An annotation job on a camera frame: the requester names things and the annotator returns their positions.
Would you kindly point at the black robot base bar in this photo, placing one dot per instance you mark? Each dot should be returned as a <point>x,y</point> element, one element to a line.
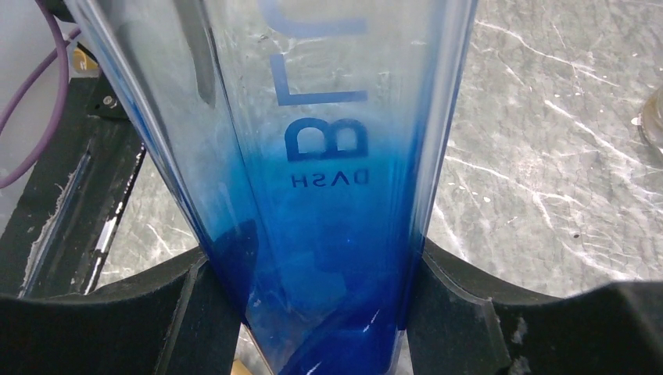
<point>58,237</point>

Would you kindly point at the blue plastic bottle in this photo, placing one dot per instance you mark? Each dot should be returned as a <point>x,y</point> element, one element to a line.
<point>303,142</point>

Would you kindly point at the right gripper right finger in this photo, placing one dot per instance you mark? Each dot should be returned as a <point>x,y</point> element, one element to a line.
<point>466,321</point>

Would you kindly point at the clear bottle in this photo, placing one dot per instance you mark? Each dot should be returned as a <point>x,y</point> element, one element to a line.
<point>651,122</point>

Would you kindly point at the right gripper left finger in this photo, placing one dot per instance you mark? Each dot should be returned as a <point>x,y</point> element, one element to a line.
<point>174,318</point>

